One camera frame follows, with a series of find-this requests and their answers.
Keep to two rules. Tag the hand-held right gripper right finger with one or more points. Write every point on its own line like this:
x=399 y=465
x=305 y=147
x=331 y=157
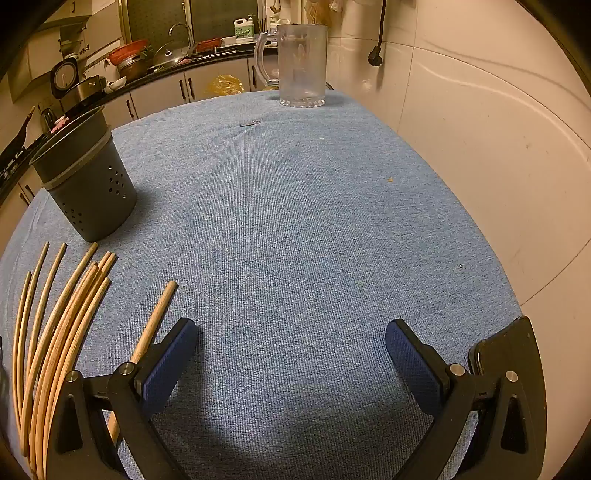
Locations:
x=415 y=364

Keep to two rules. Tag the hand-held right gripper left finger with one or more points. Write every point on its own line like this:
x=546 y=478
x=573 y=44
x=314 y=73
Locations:
x=168 y=364

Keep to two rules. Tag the long wooden chopstick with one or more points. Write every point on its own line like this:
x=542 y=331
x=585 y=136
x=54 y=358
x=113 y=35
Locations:
x=159 y=316

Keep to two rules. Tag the bunch of wooden chopsticks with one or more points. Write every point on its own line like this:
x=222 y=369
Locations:
x=62 y=332

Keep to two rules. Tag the dark grey utensil holder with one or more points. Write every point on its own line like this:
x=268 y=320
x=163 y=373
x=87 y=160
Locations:
x=92 y=194

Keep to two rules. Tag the blue tablecloth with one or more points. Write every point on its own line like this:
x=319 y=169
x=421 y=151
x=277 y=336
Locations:
x=300 y=230

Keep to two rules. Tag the pink cloth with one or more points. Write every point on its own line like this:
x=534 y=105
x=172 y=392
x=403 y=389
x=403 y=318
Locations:
x=61 y=122

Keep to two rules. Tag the dark electric kettle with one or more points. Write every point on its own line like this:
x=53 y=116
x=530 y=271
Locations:
x=47 y=120

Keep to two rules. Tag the yellow plastic bag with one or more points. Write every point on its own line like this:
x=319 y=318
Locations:
x=226 y=85

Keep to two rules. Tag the white bowl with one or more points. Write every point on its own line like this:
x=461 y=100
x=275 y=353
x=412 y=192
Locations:
x=117 y=83

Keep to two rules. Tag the black kitchen countertop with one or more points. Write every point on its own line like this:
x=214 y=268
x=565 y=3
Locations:
x=152 y=76

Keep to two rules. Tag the dark cooking pot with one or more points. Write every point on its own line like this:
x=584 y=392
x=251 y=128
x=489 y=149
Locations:
x=133 y=68

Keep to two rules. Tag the silver rice cooker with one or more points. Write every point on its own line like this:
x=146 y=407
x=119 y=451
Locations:
x=64 y=76

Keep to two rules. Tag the glass pot lid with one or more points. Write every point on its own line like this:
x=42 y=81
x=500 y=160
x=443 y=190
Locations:
x=168 y=54

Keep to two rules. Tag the large red basin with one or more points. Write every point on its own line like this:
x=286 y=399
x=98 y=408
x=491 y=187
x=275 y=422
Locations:
x=129 y=51

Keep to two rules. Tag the frosted glass mug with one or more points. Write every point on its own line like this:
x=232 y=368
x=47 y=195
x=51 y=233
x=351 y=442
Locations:
x=302 y=69

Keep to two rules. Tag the small red basin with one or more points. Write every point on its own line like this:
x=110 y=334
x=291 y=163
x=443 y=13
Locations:
x=208 y=45

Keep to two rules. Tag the chrome kitchen faucet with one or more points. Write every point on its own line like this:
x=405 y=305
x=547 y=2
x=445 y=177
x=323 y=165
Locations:
x=189 y=34

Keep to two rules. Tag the white bottle green label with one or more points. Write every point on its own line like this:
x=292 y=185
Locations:
x=241 y=30

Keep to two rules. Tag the dark kitchen window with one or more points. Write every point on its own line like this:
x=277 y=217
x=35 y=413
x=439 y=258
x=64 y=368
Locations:
x=152 y=18

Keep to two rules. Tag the tan mesh bag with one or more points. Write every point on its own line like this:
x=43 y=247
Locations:
x=317 y=11

